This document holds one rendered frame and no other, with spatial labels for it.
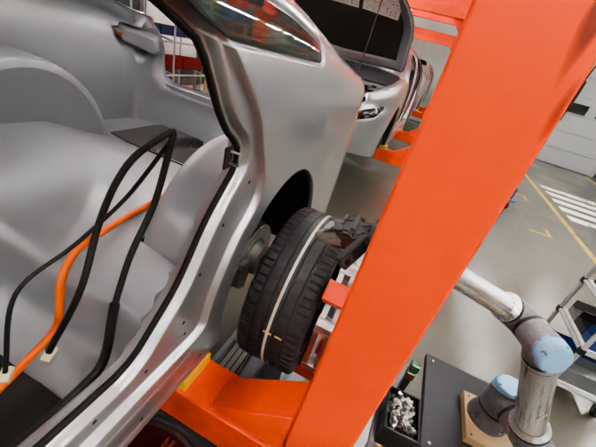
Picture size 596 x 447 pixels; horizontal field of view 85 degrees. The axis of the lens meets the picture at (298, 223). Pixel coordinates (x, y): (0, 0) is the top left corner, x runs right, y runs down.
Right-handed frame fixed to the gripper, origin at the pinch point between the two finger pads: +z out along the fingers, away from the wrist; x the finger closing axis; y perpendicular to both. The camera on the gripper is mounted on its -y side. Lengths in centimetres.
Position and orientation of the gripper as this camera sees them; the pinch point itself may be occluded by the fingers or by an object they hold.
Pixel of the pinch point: (317, 236)
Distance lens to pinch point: 105.1
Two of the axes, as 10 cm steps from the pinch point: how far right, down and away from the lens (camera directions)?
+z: -8.1, -0.5, 5.9
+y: 4.5, -7.0, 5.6
